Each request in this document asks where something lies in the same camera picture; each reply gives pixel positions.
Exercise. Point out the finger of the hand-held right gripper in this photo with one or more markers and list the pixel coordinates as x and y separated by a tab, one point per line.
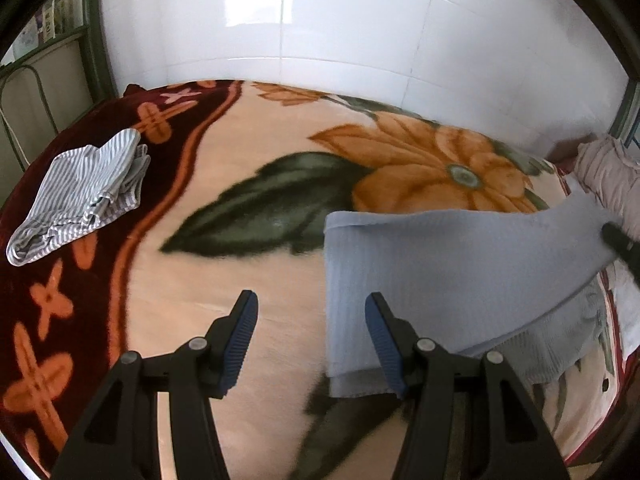
620	242

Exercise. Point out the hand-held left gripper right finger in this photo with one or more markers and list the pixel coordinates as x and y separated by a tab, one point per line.
382	340

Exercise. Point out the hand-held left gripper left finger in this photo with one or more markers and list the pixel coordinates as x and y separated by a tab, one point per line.
240	340

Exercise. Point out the blue striped pants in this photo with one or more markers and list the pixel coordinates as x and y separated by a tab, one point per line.
450	270

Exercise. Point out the pink quilt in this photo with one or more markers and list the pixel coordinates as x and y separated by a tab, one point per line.
615	180

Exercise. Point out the floral fleece blanket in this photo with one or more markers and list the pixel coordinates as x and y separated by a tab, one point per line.
210	280

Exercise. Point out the white pillow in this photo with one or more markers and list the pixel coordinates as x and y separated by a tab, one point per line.
630	310

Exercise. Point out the crumpled striped garment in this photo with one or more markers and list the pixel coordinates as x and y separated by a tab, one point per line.
80	185

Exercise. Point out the green metal bed end frame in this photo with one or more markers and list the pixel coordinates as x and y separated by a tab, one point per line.
627	110

